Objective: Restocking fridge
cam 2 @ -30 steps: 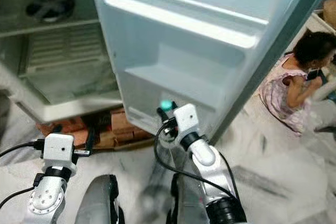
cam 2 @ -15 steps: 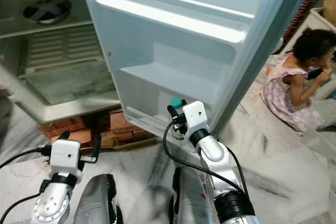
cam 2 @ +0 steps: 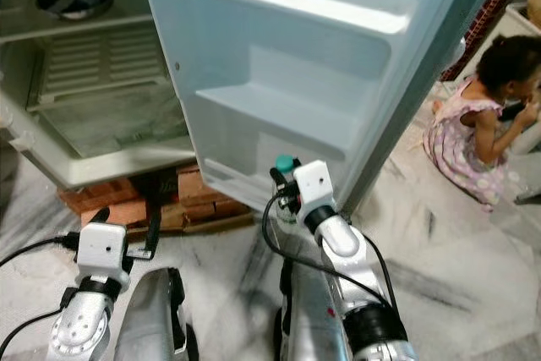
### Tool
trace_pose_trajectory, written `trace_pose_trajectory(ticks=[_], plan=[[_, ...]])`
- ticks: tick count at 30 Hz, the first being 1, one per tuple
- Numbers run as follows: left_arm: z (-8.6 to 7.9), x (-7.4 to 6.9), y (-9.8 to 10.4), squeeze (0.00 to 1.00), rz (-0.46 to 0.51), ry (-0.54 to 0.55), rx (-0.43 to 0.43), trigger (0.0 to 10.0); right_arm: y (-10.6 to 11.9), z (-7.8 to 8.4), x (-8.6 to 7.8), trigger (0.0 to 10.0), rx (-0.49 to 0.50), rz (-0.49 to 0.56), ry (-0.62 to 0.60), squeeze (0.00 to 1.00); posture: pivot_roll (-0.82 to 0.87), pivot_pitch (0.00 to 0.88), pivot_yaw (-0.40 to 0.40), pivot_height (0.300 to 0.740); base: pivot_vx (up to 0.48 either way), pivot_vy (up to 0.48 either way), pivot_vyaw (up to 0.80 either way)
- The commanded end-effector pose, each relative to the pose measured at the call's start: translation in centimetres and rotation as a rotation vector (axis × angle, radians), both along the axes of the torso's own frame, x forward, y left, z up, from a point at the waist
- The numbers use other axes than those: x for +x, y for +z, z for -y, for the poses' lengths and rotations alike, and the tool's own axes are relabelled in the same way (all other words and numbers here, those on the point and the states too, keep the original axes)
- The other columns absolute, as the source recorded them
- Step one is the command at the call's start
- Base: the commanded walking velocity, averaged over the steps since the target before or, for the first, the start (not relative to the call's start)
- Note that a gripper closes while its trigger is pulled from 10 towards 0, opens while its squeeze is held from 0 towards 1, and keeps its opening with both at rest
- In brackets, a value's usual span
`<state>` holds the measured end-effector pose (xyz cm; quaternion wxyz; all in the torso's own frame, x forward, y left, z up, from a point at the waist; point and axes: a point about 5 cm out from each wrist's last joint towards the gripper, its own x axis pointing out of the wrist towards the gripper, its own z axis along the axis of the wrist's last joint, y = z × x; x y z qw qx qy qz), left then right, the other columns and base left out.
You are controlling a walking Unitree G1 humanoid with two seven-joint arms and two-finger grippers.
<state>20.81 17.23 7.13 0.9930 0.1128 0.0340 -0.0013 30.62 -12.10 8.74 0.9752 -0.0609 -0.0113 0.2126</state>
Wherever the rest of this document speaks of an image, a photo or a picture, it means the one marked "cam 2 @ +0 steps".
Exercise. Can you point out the child in pink dress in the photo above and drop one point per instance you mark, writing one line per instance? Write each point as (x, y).
(461, 145)

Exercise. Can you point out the silver fridge door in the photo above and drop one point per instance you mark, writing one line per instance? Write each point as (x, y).
(304, 57)

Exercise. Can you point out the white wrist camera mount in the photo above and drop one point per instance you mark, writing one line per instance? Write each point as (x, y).
(314, 183)
(101, 251)

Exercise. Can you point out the red lattice screen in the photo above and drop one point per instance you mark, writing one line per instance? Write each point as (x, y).
(486, 14)

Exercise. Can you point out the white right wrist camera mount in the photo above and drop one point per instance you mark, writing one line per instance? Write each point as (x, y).
(314, 183)

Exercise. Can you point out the white fridge shelf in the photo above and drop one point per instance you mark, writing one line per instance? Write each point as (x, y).
(68, 27)

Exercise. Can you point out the silver left robot leg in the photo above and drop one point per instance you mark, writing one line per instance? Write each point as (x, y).
(148, 319)

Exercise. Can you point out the clear crisper tray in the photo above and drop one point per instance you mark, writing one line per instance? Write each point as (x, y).
(118, 128)

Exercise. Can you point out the clear bottle with teal cap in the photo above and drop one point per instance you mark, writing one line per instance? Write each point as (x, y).
(285, 162)

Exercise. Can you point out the red brick stack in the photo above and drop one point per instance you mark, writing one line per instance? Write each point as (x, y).
(93, 196)

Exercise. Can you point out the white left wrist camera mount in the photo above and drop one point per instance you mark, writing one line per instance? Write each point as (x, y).
(101, 251)

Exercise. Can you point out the dark bowl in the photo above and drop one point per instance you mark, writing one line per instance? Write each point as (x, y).
(76, 2)

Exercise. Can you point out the white slatted fridge panel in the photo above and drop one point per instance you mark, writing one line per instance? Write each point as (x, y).
(101, 61)

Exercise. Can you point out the silver robot leg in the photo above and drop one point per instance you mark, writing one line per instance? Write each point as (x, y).
(148, 319)
(313, 327)

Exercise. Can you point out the silver right robot leg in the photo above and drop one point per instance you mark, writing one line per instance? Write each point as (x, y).
(313, 327)

